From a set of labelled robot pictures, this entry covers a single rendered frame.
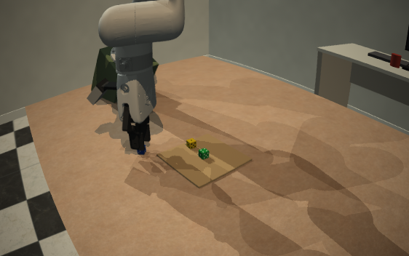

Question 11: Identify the yellow die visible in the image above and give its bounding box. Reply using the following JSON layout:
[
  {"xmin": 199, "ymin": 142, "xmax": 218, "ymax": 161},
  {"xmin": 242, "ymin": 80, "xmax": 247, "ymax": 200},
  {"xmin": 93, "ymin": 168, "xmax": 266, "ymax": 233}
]
[{"xmin": 186, "ymin": 138, "xmax": 196, "ymax": 149}]

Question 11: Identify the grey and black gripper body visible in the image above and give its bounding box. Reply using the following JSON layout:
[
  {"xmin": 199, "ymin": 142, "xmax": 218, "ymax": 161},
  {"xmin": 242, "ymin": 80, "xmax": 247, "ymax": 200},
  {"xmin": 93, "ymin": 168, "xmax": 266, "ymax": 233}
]
[{"xmin": 116, "ymin": 65, "xmax": 156, "ymax": 124}]

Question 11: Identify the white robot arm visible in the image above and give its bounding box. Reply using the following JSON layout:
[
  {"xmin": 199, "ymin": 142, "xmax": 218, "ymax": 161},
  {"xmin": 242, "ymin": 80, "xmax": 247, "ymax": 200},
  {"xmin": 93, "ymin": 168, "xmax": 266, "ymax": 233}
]
[{"xmin": 87, "ymin": 0, "xmax": 185, "ymax": 105}]

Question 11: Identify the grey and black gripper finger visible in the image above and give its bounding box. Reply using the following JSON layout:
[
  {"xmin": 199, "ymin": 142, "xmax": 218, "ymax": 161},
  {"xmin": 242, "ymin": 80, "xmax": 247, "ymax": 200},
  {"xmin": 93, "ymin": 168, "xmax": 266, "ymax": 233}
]
[
  {"xmin": 140, "ymin": 115, "xmax": 151, "ymax": 142},
  {"xmin": 122, "ymin": 103, "xmax": 145, "ymax": 151}
]

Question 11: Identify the green die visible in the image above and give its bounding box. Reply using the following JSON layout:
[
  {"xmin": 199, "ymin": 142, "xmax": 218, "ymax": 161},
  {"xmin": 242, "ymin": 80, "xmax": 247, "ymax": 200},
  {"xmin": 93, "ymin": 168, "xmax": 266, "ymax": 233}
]
[{"xmin": 199, "ymin": 148, "xmax": 209, "ymax": 159}]

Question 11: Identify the tan mat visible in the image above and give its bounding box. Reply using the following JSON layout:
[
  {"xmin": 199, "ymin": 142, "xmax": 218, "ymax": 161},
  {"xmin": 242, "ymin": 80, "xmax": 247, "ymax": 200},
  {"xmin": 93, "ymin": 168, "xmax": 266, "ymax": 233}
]
[{"xmin": 157, "ymin": 134, "xmax": 252, "ymax": 188}]

